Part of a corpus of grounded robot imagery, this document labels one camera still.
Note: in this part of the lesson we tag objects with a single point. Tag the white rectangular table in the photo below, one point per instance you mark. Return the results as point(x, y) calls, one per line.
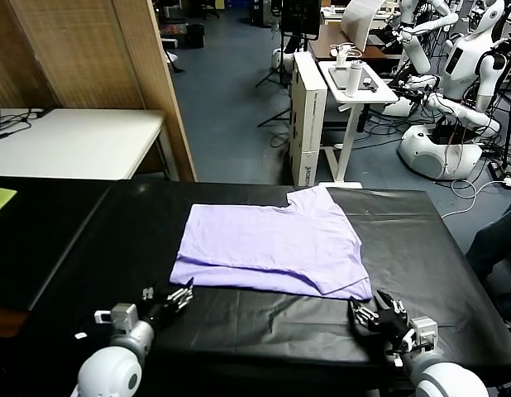
point(82, 140)

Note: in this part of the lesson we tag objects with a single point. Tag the yellow-green cloth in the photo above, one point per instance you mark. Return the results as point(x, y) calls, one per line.
point(0, 200)

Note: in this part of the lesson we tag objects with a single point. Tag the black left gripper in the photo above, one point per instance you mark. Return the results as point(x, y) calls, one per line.
point(156, 312)

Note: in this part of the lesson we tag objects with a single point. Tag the black plastic table cover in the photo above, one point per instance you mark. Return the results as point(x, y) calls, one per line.
point(404, 248)

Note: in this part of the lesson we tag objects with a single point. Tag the small black gadget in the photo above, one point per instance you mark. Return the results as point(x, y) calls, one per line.
point(369, 84)

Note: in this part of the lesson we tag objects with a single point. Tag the brown wooden desk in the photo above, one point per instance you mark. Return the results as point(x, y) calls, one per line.
point(326, 47)

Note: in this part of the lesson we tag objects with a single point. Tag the white curved panel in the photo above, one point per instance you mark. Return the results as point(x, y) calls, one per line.
point(359, 20)

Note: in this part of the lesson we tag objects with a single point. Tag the bamboo folding screen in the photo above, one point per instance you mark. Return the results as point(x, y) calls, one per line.
point(86, 49)

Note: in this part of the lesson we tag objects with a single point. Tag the black tripod stand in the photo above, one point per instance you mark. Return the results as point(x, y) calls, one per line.
point(280, 70)

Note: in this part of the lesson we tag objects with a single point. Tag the grey tablet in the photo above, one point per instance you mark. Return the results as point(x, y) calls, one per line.
point(338, 78)

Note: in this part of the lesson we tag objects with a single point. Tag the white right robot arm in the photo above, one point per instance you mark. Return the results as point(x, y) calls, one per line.
point(445, 376)

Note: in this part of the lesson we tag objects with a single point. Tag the person's leg in blue jeans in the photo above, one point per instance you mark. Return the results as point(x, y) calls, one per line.
point(491, 248)

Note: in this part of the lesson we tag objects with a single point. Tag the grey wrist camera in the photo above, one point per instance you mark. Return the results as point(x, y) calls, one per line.
point(425, 333)
point(121, 316)

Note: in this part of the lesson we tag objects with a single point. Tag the black monitor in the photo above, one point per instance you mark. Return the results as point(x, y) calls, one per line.
point(301, 16)

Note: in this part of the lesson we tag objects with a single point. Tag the white mobile stand desk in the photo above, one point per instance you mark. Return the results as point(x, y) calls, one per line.
point(350, 124)

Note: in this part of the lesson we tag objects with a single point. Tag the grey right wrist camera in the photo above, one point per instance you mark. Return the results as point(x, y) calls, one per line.
point(425, 333)

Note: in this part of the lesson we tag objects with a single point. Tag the small white desk gadget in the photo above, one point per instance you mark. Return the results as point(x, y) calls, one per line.
point(341, 55)

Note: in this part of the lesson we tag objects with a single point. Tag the white humanoid robot with base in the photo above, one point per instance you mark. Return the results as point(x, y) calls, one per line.
point(462, 62)

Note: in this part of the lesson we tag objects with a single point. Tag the black trash bin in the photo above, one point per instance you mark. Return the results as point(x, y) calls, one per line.
point(194, 36)

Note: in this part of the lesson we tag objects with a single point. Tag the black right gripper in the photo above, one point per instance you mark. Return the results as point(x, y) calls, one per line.
point(396, 331)

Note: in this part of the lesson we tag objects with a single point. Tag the white bottle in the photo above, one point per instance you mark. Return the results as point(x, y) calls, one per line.
point(354, 78)

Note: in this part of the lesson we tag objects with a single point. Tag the black camera tripod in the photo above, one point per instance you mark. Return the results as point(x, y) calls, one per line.
point(507, 116)

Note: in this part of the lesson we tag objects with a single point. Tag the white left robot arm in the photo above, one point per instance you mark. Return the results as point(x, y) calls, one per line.
point(115, 364)

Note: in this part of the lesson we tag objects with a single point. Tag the lavender T-shirt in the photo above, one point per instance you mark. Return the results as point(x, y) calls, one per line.
point(259, 240)

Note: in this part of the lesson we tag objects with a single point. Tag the tall white cardboard box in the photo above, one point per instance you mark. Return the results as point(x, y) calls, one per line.
point(307, 124)

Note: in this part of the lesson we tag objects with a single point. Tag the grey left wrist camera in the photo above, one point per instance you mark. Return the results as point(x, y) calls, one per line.
point(121, 316)

